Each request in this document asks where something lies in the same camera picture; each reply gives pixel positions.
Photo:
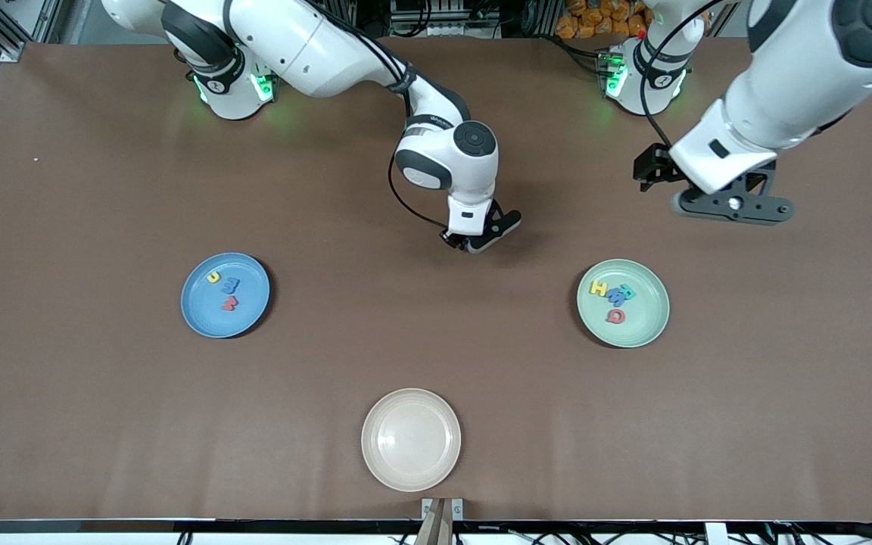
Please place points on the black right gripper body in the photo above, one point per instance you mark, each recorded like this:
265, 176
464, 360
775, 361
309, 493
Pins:
454, 239

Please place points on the blue plate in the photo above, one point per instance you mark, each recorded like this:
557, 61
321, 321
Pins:
250, 310

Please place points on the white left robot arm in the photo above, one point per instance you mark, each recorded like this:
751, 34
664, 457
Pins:
784, 83

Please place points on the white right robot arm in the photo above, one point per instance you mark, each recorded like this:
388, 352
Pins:
292, 38

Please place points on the pale green plate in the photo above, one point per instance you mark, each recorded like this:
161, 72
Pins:
644, 322

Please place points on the metal rack device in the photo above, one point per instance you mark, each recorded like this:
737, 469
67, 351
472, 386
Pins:
436, 15

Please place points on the aluminium frame post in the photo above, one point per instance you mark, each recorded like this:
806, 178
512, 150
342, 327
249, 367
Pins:
14, 51

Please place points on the yellow foam letter H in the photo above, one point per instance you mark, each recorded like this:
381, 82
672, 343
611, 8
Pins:
599, 288

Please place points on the orange packets pile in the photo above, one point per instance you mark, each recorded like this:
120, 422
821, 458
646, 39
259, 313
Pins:
595, 19

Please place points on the teal foam letter R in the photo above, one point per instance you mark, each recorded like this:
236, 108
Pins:
629, 289

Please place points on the red round foam letter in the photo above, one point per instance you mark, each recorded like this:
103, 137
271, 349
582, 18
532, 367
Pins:
615, 316

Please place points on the small yellow foam letter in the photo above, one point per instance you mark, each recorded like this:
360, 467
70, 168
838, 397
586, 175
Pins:
213, 277

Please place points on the red lowercase foam letter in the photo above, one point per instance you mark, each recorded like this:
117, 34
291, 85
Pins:
229, 304

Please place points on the metal table edge bracket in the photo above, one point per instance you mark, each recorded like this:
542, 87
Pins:
428, 509

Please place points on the blue foam letter W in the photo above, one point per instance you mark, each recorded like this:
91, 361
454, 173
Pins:
617, 296

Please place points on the blue foam letter E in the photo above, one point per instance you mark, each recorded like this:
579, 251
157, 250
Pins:
232, 285

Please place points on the beige plate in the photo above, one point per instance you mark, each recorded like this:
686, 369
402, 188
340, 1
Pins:
411, 440

